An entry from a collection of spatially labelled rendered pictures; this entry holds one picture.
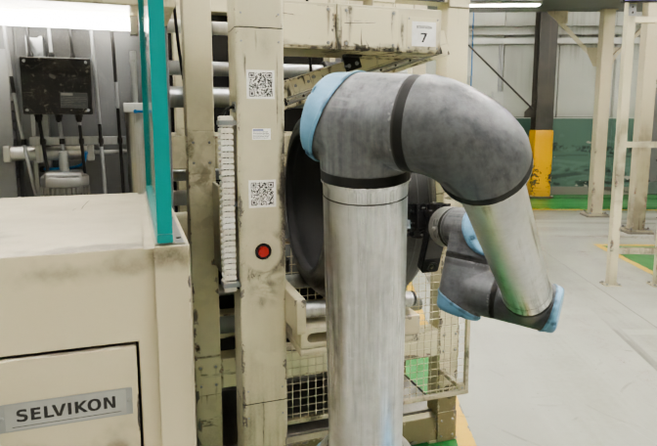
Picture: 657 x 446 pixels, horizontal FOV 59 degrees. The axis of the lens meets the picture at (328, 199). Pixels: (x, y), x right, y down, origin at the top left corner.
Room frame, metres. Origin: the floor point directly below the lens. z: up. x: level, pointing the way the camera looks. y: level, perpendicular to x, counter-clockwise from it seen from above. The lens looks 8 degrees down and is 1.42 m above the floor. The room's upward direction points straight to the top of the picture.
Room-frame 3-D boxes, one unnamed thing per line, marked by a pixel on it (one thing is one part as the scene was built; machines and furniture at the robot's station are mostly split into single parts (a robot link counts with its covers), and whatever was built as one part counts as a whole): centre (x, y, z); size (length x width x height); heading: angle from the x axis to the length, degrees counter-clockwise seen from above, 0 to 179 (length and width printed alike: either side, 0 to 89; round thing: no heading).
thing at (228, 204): (1.55, 0.27, 1.19); 0.05 x 0.04 x 0.48; 19
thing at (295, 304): (1.65, 0.13, 0.90); 0.40 x 0.03 x 0.10; 19
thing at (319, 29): (2.03, -0.06, 1.71); 0.61 x 0.25 x 0.15; 109
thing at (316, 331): (1.57, -0.08, 0.84); 0.36 x 0.09 x 0.06; 109
